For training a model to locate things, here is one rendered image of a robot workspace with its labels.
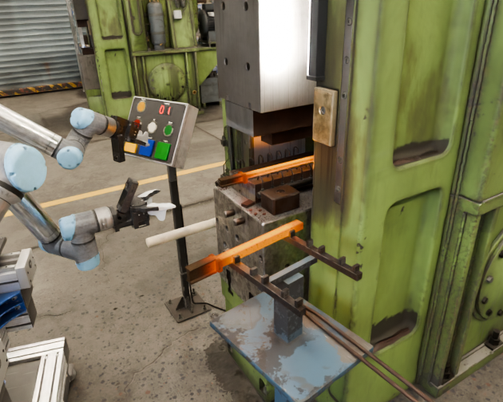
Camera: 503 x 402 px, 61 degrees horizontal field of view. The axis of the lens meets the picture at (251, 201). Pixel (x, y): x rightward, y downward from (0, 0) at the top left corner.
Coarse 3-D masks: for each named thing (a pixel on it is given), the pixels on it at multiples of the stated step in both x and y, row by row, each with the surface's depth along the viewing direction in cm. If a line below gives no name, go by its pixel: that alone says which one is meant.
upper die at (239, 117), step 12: (228, 108) 158; (240, 108) 150; (288, 108) 151; (300, 108) 154; (312, 108) 157; (228, 120) 161; (240, 120) 153; (252, 120) 145; (264, 120) 148; (276, 120) 150; (288, 120) 153; (300, 120) 156; (312, 120) 159; (252, 132) 147; (264, 132) 149
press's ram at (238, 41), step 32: (224, 0) 141; (256, 0) 126; (288, 0) 130; (224, 32) 147; (256, 32) 130; (288, 32) 134; (224, 64) 152; (256, 64) 134; (288, 64) 138; (224, 96) 158; (256, 96) 139; (288, 96) 143
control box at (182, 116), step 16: (144, 112) 197; (176, 112) 187; (192, 112) 188; (144, 128) 195; (160, 128) 190; (176, 128) 185; (192, 128) 190; (176, 144) 184; (160, 160) 188; (176, 160) 186
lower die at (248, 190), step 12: (288, 156) 185; (300, 156) 181; (240, 168) 174; (252, 168) 171; (312, 168) 168; (252, 180) 159; (264, 180) 159; (276, 180) 160; (288, 180) 163; (240, 192) 167; (252, 192) 159
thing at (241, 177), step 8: (296, 160) 172; (304, 160) 172; (264, 168) 165; (272, 168) 165; (280, 168) 167; (232, 176) 158; (240, 176) 159; (248, 176) 161; (224, 184) 157; (232, 184) 158
